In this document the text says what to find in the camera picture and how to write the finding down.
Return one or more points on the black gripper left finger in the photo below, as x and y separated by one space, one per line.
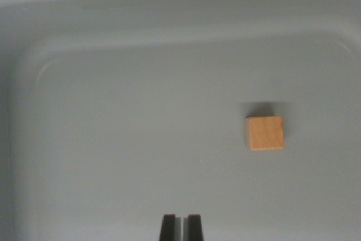
168 229

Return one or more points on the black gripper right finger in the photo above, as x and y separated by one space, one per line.
194 229

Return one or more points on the wooden cube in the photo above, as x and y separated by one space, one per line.
266 133

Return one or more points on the grey plastic bin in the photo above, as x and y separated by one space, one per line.
112 139

